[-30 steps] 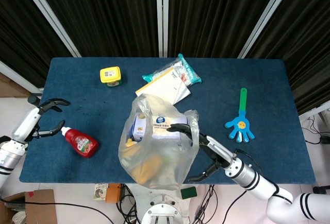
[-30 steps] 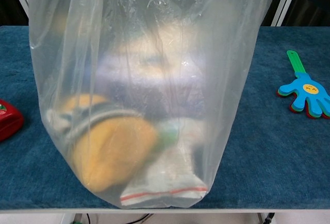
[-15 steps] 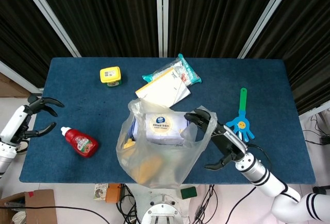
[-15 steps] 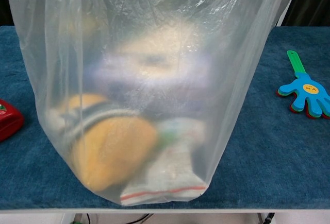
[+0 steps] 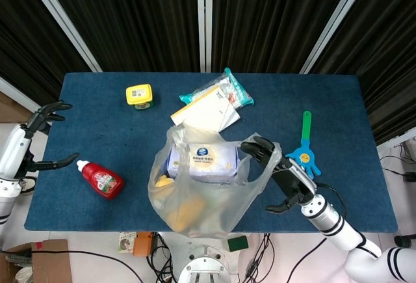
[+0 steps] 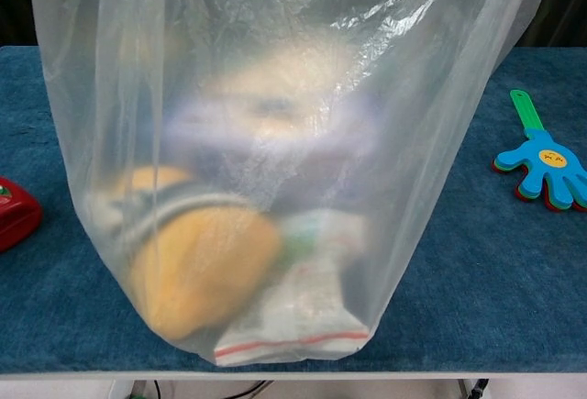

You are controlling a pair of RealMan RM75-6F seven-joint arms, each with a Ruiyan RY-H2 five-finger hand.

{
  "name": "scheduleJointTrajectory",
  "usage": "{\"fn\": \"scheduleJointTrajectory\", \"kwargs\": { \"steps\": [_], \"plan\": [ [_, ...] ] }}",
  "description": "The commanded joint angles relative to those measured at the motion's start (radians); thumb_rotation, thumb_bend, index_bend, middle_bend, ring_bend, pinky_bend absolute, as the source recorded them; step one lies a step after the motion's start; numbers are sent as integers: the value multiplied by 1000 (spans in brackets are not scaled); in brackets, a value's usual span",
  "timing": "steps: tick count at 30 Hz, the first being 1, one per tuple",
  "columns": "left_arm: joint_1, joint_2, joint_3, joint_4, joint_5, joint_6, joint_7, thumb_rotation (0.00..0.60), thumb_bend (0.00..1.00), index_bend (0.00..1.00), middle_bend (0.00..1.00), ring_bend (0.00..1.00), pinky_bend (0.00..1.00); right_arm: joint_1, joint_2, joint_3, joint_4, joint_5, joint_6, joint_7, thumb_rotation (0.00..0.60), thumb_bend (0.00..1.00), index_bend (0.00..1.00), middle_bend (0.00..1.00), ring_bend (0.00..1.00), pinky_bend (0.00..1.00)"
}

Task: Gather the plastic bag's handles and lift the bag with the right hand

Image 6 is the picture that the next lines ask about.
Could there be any translucent plastic bag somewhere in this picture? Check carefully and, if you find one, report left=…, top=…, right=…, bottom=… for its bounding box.
left=13, top=0, right=549, bottom=369

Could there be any clear zip bag red stripe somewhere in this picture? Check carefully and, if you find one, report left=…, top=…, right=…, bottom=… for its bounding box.
left=214, top=251, right=371, bottom=367

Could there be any white purple package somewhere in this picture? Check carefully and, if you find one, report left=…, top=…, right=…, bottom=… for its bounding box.
left=162, top=45, right=382, bottom=216

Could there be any yellow orange soft item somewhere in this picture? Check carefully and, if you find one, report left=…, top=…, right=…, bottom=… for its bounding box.
left=91, top=165, right=284, bottom=343

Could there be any blue felt table cover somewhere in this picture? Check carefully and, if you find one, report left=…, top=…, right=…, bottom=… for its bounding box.
left=0, top=45, right=587, bottom=375

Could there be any blue hand clapper toy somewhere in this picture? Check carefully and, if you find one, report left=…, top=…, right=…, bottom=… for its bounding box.
left=491, top=89, right=587, bottom=214

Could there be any red bottle with white cap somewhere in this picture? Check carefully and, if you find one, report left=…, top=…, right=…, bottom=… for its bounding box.
left=0, top=176, right=45, bottom=254

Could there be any black pleated curtain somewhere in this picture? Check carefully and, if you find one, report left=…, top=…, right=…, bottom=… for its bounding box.
left=0, top=0, right=47, bottom=47
left=504, top=0, right=587, bottom=47

